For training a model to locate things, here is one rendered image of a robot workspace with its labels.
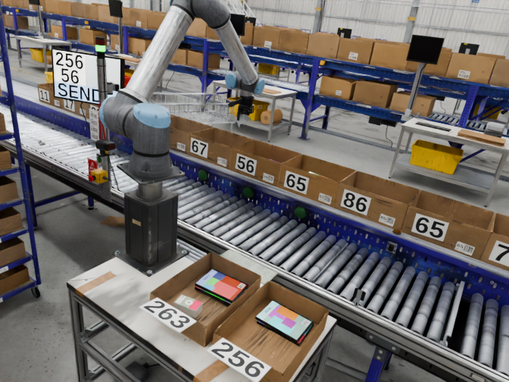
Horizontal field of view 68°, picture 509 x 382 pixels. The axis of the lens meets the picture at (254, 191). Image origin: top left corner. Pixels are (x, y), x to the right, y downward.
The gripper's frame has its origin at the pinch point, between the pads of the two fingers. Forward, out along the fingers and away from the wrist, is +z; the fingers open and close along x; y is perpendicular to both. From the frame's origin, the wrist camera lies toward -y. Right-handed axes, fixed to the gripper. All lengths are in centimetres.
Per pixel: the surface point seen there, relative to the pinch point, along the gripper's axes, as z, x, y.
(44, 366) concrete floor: 108, -136, -46
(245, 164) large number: 23.9, -6.6, 8.6
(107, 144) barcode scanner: 8, -58, -59
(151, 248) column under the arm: 23, -108, 8
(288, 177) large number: 21.2, -13.0, 41.5
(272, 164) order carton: 17.3, -9.7, 28.5
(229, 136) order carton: 23.8, 29.4, -21.1
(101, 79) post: -25, -47, -69
